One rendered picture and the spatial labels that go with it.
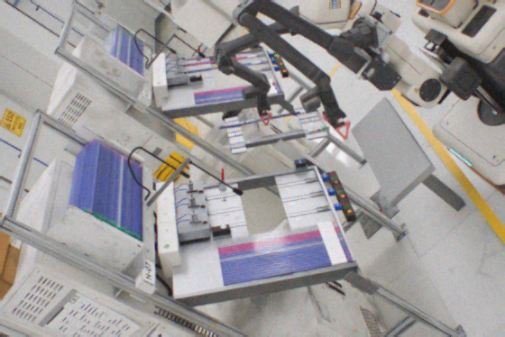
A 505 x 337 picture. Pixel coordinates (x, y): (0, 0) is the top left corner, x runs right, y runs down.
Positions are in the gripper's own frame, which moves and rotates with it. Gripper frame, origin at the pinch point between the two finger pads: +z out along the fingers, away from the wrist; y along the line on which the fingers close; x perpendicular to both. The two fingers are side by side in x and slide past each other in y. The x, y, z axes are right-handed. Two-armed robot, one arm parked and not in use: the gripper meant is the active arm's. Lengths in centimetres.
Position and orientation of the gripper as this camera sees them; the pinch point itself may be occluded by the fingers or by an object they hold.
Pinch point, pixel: (264, 120)
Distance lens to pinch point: 313.8
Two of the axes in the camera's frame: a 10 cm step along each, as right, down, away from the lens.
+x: 9.8, -1.7, 0.7
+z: 1.0, 8.3, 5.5
